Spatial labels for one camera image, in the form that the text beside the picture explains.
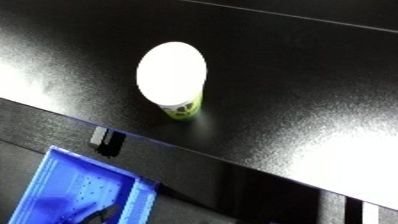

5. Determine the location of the white paper cup green band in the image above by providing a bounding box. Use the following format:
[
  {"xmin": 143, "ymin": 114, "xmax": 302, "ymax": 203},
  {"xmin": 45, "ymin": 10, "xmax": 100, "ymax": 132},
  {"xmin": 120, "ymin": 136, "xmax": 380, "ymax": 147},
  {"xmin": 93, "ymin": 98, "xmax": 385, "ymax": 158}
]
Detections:
[{"xmin": 133, "ymin": 41, "xmax": 210, "ymax": 121}]

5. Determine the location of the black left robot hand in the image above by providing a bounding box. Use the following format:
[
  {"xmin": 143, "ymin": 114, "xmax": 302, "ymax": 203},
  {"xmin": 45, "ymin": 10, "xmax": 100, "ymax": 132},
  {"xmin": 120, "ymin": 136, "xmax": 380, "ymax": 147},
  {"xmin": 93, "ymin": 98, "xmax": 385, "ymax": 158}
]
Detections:
[{"xmin": 76, "ymin": 203, "xmax": 125, "ymax": 224}]

